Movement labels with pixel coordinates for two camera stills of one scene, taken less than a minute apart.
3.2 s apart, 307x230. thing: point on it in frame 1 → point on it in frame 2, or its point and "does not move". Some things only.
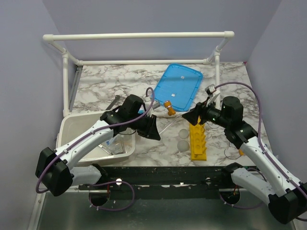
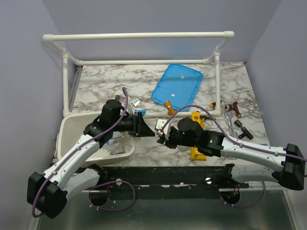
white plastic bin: x=71 y=125 does not move
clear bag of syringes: x=120 y=143 does not move
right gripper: x=200 y=109 → x=168 y=143
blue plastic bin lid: x=179 y=86 does not move
